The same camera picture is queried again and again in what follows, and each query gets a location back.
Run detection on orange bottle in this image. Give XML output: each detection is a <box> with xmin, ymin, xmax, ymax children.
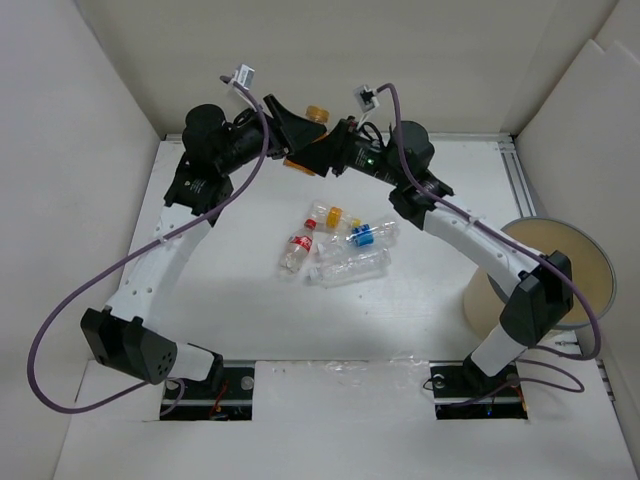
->
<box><xmin>283</xmin><ymin>105</ymin><xmax>330</xmax><ymax>176</ymax></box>

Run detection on red cap labelled bottle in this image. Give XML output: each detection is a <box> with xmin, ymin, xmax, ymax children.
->
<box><xmin>279</xmin><ymin>218</ymin><xmax>317</xmax><ymax>274</ymax></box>

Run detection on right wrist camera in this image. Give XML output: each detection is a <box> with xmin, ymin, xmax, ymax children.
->
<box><xmin>353</xmin><ymin>85</ymin><xmax>379</xmax><ymax>113</ymax></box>

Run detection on large clear bottle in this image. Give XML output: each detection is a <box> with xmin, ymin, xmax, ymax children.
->
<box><xmin>308</xmin><ymin>248</ymin><xmax>391</xmax><ymax>288</ymax></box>

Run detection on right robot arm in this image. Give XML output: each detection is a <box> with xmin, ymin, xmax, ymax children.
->
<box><xmin>289</xmin><ymin>117</ymin><xmax>574</xmax><ymax>400</ymax></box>

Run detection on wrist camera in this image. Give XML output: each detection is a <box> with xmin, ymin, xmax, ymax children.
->
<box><xmin>353</xmin><ymin>85</ymin><xmax>379</xmax><ymax>113</ymax></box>
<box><xmin>232</xmin><ymin>64</ymin><xmax>255</xmax><ymax>90</ymax></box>

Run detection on blue label crushed bottle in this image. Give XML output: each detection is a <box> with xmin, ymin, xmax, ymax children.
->
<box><xmin>317</xmin><ymin>216</ymin><xmax>400</xmax><ymax>260</ymax></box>

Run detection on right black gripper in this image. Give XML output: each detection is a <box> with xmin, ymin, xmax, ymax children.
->
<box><xmin>288</xmin><ymin>116</ymin><xmax>405</xmax><ymax>188</ymax></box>

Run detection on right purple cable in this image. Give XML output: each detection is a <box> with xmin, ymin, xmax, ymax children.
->
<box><xmin>374</xmin><ymin>82</ymin><xmax>602</xmax><ymax>406</ymax></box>

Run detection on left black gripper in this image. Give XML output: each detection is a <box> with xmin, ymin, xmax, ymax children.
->
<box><xmin>217</xmin><ymin>95</ymin><xmax>326</xmax><ymax>176</ymax></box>

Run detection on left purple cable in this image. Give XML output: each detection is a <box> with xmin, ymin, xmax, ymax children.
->
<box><xmin>27</xmin><ymin>74</ymin><xmax>271</xmax><ymax>415</ymax></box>

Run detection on purple cable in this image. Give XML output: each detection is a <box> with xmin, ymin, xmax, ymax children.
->
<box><xmin>27</xmin><ymin>74</ymin><xmax>271</xmax><ymax>415</ymax></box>
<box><xmin>374</xmin><ymin>82</ymin><xmax>602</xmax><ymax>406</ymax></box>

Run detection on aluminium rail right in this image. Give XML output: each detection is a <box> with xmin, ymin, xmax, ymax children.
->
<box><xmin>498</xmin><ymin>136</ymin><xmax>535</xmax><ymax>217</ymax></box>

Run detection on beige round bin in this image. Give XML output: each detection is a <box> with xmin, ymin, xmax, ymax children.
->
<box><xmin>463</xmin><ymin>217</ymin><xmax>616</xmax><ymax>339</ymax></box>

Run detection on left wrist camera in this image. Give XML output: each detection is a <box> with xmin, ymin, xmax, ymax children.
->
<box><xmin>232</xmin><ymin>64</ymin><xmax>255</xmax><ymax>90</ymax></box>

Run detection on yellow cap small bottle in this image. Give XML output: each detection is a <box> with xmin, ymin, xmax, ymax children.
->
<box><xmin>309</xmin><ymin>200</ymin><xmax>362</xmax><ymax>231</ymax></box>

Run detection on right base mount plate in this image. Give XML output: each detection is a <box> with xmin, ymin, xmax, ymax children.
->
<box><xmin>423</xmin><ymin>361</ymin><xmax>528</xmax><ymax>420</ymax></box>

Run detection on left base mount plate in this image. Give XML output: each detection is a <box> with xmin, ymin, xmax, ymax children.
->
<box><xmin>160</xmin><ymin>362</ymin><xmax>255</xmax><ymax>422</ymax></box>

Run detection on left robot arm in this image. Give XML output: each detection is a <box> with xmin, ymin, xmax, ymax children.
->
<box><xmin>81</xmin><ymin>95</ymin><xmax>329</xmax><ymax>397</ymax></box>

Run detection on base mount plate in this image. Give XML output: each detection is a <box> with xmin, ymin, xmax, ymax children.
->
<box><xmin>423</xmin><ymin>361</ymin><xmax>528</xmax><ymax>420</ymax></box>
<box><xmin>160</xmin><ymin>362</ymin><xmax>255</xmax><ymax>422</ymax></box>

